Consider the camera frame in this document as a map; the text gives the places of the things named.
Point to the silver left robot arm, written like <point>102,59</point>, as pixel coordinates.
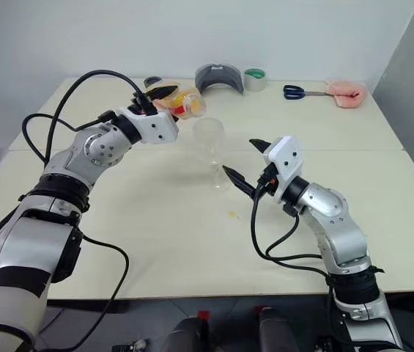
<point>96,146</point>

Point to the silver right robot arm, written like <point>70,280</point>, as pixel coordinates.
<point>331,209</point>

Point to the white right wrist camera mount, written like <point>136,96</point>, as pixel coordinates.
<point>285,157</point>

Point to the pink cloth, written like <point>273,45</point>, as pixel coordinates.
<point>346,95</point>

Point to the clear wine glass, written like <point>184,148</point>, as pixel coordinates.
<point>208,133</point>

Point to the dark rounded shape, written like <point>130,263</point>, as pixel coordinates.
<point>278,330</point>
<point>188,335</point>

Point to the grey curved visor piece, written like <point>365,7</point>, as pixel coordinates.
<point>219,75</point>

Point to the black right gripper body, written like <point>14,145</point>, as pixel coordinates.
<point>269,176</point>

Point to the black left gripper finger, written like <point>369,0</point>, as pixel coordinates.
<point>162,91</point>

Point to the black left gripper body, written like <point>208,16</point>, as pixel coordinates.
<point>137,106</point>

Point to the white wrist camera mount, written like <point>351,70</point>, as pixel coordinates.
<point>285,157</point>
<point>155,126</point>

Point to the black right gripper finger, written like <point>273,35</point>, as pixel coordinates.
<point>259,145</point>
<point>237,179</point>

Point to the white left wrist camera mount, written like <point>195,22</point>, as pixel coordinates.
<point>155,126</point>

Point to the grey tape roll green core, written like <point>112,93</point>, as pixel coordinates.
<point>255,82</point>

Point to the black round tape roll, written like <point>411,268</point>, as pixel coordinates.
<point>151,80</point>

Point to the clear bottle with orange drink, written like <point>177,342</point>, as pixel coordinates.
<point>186,100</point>

